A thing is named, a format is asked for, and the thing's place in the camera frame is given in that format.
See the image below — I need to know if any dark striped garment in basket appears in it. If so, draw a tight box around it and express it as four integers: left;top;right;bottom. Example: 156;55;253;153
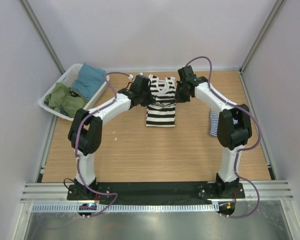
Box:
69;87;89;102

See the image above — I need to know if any black white striped garment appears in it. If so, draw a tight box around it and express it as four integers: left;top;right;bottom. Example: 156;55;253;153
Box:
145;74;176;128

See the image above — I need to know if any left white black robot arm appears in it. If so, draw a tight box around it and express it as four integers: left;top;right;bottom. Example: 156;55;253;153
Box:
68;74;153;200

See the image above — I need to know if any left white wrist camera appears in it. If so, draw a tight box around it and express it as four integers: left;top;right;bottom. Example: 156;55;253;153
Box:
128;72;144;81

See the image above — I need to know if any teal folded cloth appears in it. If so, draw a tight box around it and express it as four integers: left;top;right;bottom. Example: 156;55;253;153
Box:
71;63;106;101

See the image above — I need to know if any olive green garment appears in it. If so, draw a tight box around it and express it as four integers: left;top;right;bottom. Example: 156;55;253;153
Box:
43;82;87;118

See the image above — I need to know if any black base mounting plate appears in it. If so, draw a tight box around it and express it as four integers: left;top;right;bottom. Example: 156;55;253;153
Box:
67;181;245;205

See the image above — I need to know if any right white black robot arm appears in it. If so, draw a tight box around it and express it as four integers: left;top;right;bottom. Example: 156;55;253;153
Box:
175;65;252;198

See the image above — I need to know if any blue white striped tank top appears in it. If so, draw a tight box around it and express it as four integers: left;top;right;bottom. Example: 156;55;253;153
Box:
208;109;240;138

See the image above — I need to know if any white plastic laundry basket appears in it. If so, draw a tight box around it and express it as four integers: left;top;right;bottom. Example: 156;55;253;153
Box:
39;63;110;121

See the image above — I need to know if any white slotted cable duct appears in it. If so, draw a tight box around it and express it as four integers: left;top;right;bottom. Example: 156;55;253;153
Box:
32;202;219;213

